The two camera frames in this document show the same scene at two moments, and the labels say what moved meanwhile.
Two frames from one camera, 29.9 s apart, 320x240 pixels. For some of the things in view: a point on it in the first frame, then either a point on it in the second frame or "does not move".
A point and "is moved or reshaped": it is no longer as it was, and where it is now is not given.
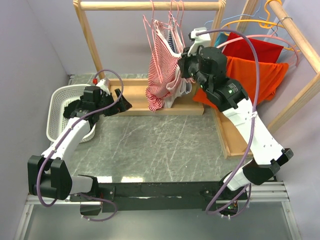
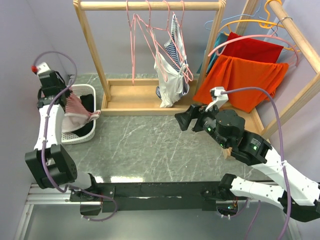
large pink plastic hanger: [273, 35] does not move
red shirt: [265, 50] does not move
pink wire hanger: [148, 26] → [133, 36]
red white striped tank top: [164, 62] → [77, 114]
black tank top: [69, 110] is moved or reshaped
